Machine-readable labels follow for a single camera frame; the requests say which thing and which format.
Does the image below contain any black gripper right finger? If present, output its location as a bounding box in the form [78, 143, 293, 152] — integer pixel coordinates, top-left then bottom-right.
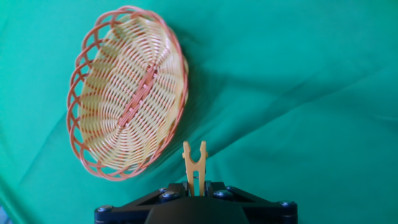
[205, 181, 298, 224]

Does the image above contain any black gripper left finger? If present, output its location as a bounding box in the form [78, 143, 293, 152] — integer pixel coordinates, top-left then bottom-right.
[95, 182, 190, 224]

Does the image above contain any yellow wicker basket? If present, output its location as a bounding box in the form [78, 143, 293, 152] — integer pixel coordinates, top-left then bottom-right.
[66, 5, 190, 182]

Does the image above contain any green cloth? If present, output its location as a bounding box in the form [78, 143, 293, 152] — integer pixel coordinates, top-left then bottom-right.
[0, 0, 398, 224]

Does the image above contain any yellow plastic clamp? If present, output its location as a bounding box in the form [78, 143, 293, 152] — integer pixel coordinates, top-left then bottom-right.
[182, 141, 208, 197]

